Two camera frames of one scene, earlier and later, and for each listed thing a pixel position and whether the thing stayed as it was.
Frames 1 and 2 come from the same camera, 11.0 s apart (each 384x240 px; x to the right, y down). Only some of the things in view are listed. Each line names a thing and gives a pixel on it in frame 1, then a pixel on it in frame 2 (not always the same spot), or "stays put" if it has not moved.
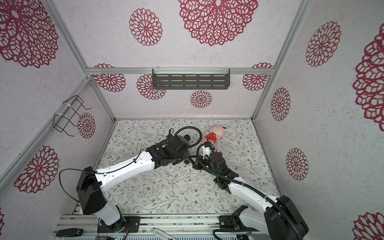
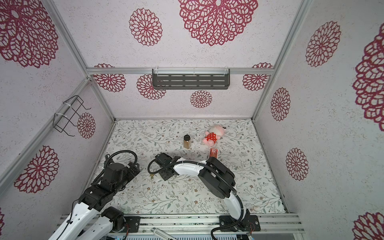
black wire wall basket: x=60 y=121 stays put
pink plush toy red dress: x=215 y=133 stays put
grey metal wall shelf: x=190 y=78 stays put
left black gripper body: x=178 y=159 → x=129 y=175
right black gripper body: x=202 y=164 → x=164 y=174
